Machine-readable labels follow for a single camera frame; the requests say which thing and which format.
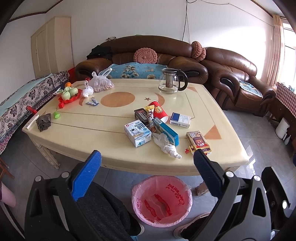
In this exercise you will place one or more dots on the yellow snack wrapper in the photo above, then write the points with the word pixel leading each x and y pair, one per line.
pixel 150 116

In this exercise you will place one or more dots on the pink round cushion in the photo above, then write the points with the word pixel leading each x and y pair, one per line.
pixel 145 56

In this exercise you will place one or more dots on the orange round cushion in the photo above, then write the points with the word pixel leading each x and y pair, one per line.
pixel 198 52

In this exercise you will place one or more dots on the white stick on table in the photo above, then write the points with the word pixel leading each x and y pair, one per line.
pixel 31 121

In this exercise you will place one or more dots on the pink curtain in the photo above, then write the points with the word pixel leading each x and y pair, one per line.
pixel 274 51

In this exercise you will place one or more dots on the glass teapot black handle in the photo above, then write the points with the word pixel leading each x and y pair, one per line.
pixel 172 80

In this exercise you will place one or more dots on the cream wardrobe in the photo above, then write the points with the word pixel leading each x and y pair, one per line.
pixel 51 47

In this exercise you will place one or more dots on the blue long box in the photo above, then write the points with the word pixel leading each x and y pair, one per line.
pixel 162 127

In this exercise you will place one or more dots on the cream coffee table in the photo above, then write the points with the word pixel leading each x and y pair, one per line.
pixel 106 122

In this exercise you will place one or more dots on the dark crumpled wrapper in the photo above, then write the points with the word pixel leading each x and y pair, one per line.
pixel 43 122

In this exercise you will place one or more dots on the playing card box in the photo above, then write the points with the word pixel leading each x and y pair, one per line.
pixel 197 142

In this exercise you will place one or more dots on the white milk carton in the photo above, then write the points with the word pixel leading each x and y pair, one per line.
pixel 138 133

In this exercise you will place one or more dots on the blue white medicine box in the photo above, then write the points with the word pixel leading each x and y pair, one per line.
pixel 181 120

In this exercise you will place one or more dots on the brown leather sofa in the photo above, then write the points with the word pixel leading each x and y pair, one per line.
pixel 171 52

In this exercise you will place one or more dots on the black clothing on sofa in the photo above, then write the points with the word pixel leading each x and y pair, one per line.
pixel 100 52

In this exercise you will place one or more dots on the white tissue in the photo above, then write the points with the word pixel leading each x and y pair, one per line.
pixel 162 141

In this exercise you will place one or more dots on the white appliance on floor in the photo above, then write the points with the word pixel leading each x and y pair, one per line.
pixel 281 129

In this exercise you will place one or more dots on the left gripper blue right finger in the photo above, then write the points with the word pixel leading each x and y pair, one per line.
pixel 212 175

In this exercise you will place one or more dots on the brown leather armchair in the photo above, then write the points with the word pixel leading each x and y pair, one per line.
pixel 225 69

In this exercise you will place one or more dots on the black cigarette box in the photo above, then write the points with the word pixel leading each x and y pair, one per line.
pixel 141 114

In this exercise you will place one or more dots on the small white plastic bag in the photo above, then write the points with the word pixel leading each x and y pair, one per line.
pixel 88 90

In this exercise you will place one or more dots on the red fruit tray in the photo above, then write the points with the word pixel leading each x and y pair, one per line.
pixel 69 95

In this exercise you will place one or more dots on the small blue candy wrappers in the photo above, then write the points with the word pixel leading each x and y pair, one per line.
pixel 93 102

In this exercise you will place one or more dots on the blue floral sofa cover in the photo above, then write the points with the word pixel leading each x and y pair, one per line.
pixel 135 70

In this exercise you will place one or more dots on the pink lined trash bin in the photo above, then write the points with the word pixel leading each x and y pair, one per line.
pixel 162 201

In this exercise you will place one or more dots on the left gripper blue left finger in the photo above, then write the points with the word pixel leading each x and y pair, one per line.
pixel 85 175

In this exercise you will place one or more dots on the green bottle cap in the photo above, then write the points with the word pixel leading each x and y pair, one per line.
pixel 56 114

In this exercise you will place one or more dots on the blue armchair seat cover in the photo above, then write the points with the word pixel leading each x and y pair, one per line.
pixel 250 88

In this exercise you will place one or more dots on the plastic bag of nuts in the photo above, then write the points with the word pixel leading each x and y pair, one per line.
pixel 101 83

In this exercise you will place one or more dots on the red paper cup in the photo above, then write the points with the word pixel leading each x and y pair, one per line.
pixel 159 111

